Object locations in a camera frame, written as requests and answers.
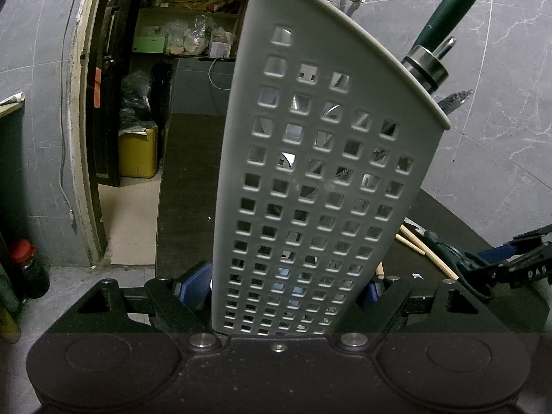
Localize dark wooden door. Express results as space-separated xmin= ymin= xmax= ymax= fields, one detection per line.
xmin=85 ymin=0 xmax=143 ymax=188

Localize white power cable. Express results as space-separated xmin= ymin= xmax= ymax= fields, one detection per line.
xmin=58 ymin=0 xmax=85 ymax=234

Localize colourful snack packets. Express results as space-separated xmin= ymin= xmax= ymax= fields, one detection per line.
xmin=172 ymin=0 xmax=242 ymax=14

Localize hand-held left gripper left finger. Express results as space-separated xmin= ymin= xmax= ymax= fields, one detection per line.
xmin=47 ymin=261 xmax=224 ymax=353

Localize dark grey cabinet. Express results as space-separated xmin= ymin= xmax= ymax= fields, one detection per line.
xmin=168 ymin=57 xmax=237 ymax=115

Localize dark green handled knife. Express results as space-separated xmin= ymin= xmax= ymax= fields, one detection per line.
xmin=412 ymin=0 xmax=499 ymax=50

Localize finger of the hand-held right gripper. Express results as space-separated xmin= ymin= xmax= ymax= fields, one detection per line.
xmin=476 ymin=223 xmax=552 ymax=266
xmin=461 ymin=250 xmax=552 ymax=299

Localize grey perforated plastic basket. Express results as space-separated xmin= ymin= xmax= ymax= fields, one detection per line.
xmin=210 ymin=0 xmax=452 ymax=337

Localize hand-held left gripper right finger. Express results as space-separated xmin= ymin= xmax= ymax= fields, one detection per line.
xmin=334 ymin=274 xmax=516 ymax=353

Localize cream door frame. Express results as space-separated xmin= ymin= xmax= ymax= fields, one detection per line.
xmin=67 ymin=0 xmax=315 ymax=268

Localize clear bag of food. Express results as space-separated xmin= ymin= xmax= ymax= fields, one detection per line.
xmin=185 ymin=13 xmax=216 ymax=57
xmin=164 ymin=19 xmax=188 ymax=55

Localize green box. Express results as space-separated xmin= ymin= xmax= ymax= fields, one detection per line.
xmin=131 ymin=34 xmax=168 ymax=55

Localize black plastic bags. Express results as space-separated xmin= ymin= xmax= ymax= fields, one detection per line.
xmin=120 ymin=71 xmax=157 ymax=132

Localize yellow bottle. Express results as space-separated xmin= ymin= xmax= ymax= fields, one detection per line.
xmin=0 ymin=302 xmax=22 ymax=343

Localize wooden storage shelf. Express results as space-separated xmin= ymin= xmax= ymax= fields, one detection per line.
xmin=134 ymin=0 xmax=253 ymax=59

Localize dark green handled scissors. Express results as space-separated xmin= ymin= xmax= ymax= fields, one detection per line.
xmin=425 ymin=230 xmax=494 ymax=302

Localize red capped dark bottle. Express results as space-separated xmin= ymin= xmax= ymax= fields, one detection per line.
xmin=9 ymin=239 xmax=51 ymax=299

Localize yellow jerry can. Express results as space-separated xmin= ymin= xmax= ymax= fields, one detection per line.
xmin=118 ymin=123 xmax=158 ymax=179

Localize patterned steel spoon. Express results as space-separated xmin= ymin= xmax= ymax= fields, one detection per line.
xmin=436 ymin=88 xmax=474 ymax=115

